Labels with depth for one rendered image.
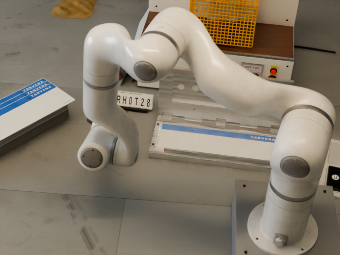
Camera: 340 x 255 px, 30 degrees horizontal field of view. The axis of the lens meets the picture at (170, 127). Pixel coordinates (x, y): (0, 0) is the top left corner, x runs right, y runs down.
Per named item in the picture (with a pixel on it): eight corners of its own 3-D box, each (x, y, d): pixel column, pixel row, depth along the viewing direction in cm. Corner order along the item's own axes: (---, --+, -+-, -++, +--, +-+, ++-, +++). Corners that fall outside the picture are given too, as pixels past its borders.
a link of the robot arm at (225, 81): (308, 173, 149) (321, 129, 160) (338, 146, 140) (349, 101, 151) (126, 59, 146) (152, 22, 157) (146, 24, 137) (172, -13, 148)
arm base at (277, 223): (313, 265, 164) (327, 220, 152) (241, 248, 168) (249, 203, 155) (321, 210, 178) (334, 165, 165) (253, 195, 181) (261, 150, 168)
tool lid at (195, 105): (160, 67, 210) (161, 65, 212) (157, 117, 219) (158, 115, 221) (294, 82, 206) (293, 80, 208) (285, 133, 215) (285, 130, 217)
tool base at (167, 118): (148, 157, 207) (148, 149, 205) (158, 118, 223) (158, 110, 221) (283, 174, 204) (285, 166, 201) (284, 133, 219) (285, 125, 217)
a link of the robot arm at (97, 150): (121, 129, 181) (90, 122, 182) (112, 148, 169) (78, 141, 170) (117, 155, 185) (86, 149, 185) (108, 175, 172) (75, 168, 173)
